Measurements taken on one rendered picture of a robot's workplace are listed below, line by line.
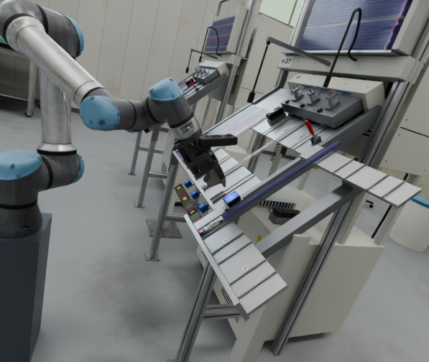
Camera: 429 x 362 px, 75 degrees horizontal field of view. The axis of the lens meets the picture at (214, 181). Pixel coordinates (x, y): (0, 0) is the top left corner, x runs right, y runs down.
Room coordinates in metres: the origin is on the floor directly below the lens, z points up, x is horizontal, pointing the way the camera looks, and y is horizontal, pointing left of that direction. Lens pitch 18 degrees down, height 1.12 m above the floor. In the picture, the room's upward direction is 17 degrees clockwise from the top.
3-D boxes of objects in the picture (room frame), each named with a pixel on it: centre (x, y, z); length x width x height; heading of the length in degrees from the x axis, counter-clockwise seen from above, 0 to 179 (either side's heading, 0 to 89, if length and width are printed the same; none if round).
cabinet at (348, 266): (1.46, -0.46, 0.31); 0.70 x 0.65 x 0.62; 26
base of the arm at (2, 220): (0.73, 0.56, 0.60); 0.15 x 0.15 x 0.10
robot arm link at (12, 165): (0.74, 0.56, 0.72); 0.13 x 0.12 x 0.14; 162
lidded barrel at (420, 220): (3.25, -2.49, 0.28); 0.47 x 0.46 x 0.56; 25
